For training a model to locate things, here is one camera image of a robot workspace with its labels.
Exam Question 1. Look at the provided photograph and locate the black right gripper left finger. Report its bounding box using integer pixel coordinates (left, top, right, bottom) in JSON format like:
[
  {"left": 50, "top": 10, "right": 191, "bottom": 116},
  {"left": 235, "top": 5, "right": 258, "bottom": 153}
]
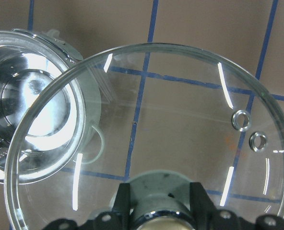
[{"left": 112, "top": 183, "right": 136, "bottom": 216}]

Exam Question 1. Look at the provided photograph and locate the pale green cooking pot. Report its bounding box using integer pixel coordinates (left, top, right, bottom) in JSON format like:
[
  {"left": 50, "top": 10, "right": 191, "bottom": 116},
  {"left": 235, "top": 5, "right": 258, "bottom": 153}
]
[{"left": 0, "top": 29, "right": 105, "bottom": 184}]

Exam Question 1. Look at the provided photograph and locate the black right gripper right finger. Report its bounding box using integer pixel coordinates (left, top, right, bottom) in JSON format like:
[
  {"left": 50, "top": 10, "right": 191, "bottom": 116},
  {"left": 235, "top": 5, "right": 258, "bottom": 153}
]
[{"left": 189, "top": 182, "right": 217, "bottom": 216}]

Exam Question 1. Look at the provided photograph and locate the glass pot lid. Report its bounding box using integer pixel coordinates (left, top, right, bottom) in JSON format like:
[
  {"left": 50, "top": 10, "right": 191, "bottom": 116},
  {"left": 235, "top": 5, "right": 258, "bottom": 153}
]
[{"left": 4, "top": 43, "right": 284, "bottom": 230}]

